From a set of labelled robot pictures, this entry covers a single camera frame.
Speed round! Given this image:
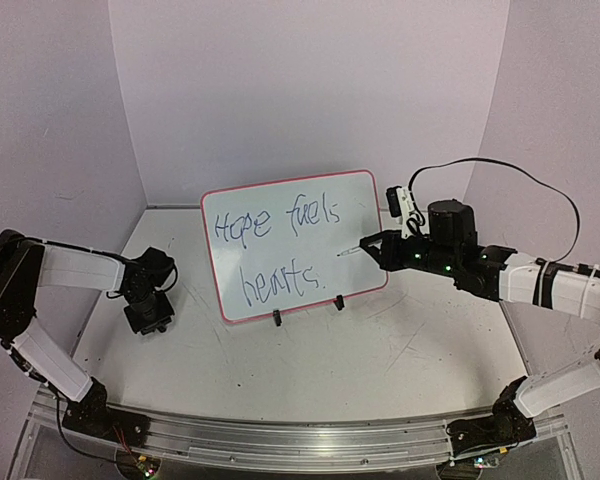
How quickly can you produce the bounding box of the aluminium front rail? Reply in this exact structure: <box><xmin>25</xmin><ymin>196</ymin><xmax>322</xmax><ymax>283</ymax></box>
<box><xmin>32</xmin><ymin>391</ymin><xmax>567</xmax><ymax>473</ymax></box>

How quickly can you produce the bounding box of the black whiteboard stand clip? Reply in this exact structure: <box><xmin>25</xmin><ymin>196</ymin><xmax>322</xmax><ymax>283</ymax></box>
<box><xmin>272</xmin><ymin>309</ymin><xmax>282</xmax><ymax>327</ymax></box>

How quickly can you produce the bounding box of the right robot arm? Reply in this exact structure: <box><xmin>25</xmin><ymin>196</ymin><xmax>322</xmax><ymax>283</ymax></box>
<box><xmin>359</xmin><ymin>200</ymin><xmax>600</xmax><ymax>459</ymax></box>

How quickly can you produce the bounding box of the right circuit board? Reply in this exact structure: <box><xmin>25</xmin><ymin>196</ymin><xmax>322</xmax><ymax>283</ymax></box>
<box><xmin>473</xmin><ymin>455</ymin><xmax>500</xmax><ymax>470</ymax></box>

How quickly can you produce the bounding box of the circuit board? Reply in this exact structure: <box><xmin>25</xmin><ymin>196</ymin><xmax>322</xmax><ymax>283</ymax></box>
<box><xmin>473</xmin><ymin>455</ymin><xmax>500</xmax><ymax>470</ymax></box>
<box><xmin>115</xmin><ymin>451</ymin><xmax>161</xmax><ymax>480</ymax></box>

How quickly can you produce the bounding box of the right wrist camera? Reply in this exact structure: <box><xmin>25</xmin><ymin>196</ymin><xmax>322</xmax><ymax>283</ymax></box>
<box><xmin>386</xmin><ymin>186</ymin><xmax>426</xmax><ymax>239</ymax></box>

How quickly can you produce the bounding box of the left circuit board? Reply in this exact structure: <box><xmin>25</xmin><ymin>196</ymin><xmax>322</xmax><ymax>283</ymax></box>
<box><xmin>115</xmin><ymin>451</ymin><xmax>161</xmax><ymax>480</ymax></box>

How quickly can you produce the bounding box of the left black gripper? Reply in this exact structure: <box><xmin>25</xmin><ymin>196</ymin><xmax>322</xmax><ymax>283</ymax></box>
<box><xmin>124</xmin><ymin>286</ymin><xmax>175</xmax><ymax>334</ymax></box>

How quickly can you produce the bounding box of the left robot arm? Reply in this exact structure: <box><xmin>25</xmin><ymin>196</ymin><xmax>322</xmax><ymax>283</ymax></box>
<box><xmin>0</xmin><ymin>229</ymin><xmax>178</xmax><ymax>437</ymax></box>

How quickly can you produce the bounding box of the black right camera cable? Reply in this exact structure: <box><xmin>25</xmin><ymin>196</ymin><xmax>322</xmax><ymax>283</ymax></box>
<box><xmin>408</xmin><ymin>157</ymin><xmax>582</xmax><ymax>262</ymax></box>

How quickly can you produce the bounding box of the pink framed whiteboard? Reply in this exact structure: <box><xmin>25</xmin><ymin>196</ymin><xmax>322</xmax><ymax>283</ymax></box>
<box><xmin>201</xmin><ymin>170</ymin><xmax>388</xmax><ymax>324</ymax></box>

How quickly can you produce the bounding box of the white marker pen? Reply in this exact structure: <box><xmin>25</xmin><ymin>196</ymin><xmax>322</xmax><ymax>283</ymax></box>
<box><xmin>336</xmin><ymin>246</ymin><xmax>361</xmax><ymax>257</ymax></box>

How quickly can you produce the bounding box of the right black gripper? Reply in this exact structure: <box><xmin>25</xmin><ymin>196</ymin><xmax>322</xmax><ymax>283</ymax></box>
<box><xmin>360</xmin><ymin>227</ymin><xmax>459</xmax><ymax>277</ymax></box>

